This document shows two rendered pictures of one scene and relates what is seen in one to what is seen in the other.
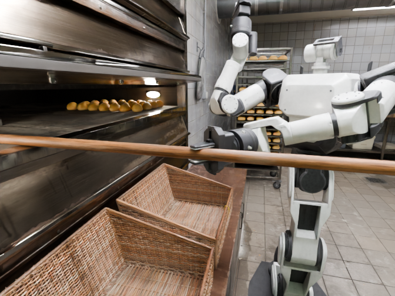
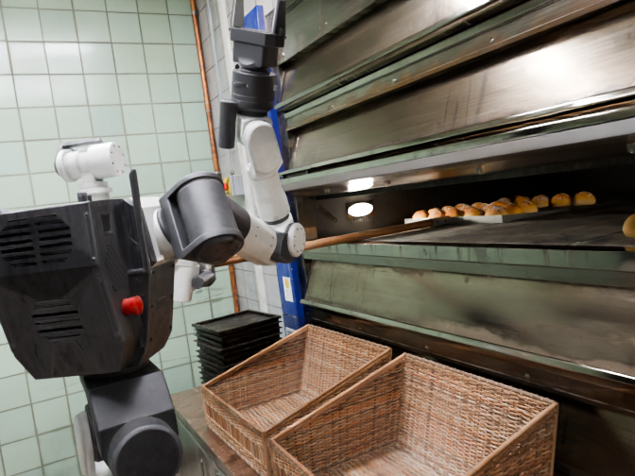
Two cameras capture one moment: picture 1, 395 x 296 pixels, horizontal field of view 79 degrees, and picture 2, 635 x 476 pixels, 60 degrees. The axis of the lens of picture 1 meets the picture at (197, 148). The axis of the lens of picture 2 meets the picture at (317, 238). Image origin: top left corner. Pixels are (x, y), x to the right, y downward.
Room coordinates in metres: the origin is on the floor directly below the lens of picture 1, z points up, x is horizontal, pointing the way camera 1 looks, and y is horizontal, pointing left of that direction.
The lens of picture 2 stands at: (2.03, -0.89, 1.36)
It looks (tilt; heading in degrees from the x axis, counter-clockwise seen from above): 4 degrees down; 137
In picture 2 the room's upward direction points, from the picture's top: 7 degrees counter-clockwise
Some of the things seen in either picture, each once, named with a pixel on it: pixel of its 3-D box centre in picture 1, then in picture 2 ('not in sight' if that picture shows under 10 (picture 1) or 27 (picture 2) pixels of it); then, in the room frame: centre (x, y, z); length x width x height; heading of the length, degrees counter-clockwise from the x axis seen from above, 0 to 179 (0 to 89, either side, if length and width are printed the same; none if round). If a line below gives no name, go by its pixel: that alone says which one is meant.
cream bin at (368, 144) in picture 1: (358, 140); not in sight; (4.42, -3.06, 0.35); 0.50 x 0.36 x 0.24; 167
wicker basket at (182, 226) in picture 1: (184, 204); (402, 451); (1.19, 0.07, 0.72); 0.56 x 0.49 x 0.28; 165
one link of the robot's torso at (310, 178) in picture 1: (307, 164); (129, 417); (1.05, -0.51, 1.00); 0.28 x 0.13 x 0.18; 166
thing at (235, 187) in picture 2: not in sight; (233, 185); (-0.23, 0.68, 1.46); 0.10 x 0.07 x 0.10; 165
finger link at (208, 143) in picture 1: (201, 144); not in sight; (0.57, -0.01, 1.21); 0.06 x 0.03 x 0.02; 131
